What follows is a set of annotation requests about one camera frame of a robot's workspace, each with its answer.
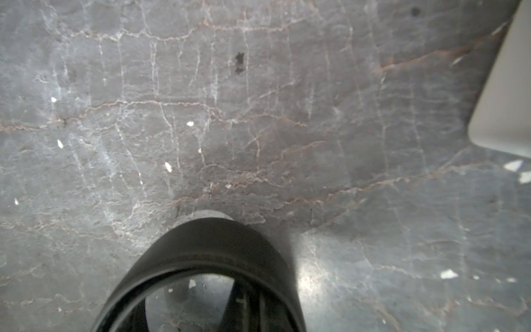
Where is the white divided storage box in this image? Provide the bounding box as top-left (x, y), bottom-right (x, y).
top-left (468, 1), bottom-right (530, 158)

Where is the curled black belt with buckle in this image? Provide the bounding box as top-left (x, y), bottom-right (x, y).
top-left (92, 217), bottom-right (306, 331)

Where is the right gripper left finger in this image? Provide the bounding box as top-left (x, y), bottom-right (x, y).
top-left (218, 286), bottom-right (251, 332)

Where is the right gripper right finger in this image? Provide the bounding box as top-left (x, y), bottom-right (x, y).
top-left (259, 292), bottom-right (290, 332)

